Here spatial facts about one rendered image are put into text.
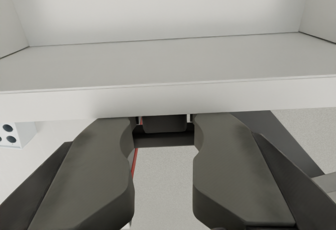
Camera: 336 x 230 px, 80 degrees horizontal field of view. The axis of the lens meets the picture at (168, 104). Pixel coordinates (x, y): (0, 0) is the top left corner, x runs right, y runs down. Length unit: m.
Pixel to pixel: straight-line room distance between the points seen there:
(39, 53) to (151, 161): 1.31
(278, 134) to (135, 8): 0.60
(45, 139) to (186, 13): 0.29
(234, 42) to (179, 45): 0.04
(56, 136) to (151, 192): 1.39
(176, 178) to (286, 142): 1.05
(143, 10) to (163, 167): 1.36
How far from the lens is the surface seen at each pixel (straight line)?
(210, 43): 0.16
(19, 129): 0.34
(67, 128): 0.35
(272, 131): 0.71
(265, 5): 0.19
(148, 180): 1.59
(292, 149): 0.65
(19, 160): 0.44
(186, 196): 1.75
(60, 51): 0.18
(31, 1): 0.20
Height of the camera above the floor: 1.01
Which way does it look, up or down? 60 degrees down
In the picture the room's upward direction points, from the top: 179 degrees clockwise
